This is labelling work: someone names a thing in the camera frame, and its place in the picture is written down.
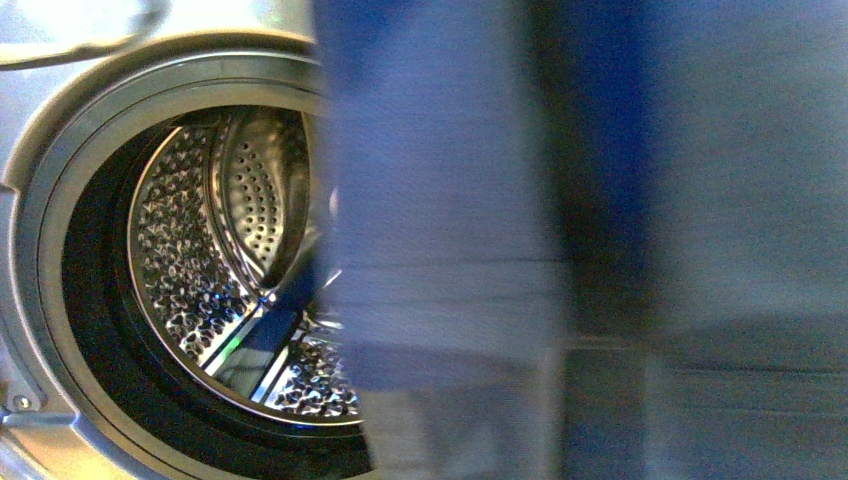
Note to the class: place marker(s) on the navy blue knit garment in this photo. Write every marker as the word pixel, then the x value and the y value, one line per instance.
pixel 592 239

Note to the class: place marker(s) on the grey front-load washing machine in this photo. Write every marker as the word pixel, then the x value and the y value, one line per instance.
pixel 87 389

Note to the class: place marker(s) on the stainless steel washer drum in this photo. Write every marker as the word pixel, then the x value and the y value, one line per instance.
pixel 223 231

